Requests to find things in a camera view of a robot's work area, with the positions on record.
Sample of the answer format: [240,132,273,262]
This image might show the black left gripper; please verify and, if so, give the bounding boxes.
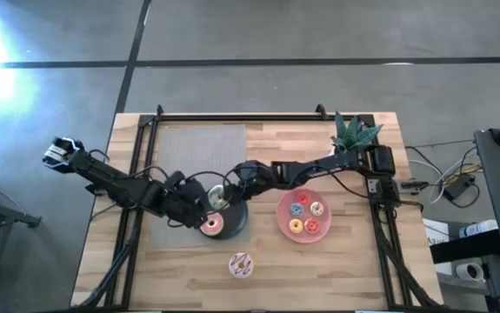
[160,170,218,230]

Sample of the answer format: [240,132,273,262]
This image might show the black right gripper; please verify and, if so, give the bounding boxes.
[222,160,277,206]

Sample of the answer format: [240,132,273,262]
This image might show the large pink iced donut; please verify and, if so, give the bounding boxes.
[199,211,225,238]

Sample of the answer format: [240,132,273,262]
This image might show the large green iced donut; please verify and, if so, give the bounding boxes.
[207,184,233,210]

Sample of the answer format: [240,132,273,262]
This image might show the black plate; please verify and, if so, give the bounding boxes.
[197,190,250,241]

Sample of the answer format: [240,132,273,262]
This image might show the pink plate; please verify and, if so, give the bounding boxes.
[276,188,333,244]

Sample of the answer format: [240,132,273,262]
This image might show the grey table mat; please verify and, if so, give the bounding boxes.
[150,123,251,251]

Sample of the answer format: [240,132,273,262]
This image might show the pink white striped donut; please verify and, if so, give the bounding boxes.
[228,252,255,280]

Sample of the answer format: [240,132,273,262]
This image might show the green leafy plant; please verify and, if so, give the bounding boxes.
[330,110,384,153]

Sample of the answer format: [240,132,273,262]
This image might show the white paper sheet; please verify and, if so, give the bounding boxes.
[422,216,450,247]

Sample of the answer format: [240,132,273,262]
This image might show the black power adapter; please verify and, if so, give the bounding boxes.
[443,173,477,202]

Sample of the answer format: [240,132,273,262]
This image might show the black shelf bar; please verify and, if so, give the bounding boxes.
[430,229,500,265]

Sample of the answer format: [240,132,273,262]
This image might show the white tape roll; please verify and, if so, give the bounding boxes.
[455,262,485,283]

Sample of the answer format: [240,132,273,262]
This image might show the white bottle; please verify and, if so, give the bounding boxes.
[457,219,500,239]

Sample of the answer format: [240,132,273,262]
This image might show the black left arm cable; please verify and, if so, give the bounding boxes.
[131,163,236,205]

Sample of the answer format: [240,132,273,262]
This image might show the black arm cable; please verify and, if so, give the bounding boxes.
[131,163,236,205]
[295,163,372,201]

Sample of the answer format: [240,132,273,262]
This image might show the black metal table frame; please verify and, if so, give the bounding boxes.
[77,103,444,312]

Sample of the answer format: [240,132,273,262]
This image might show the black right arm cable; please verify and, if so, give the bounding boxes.
[295,163,372,201]

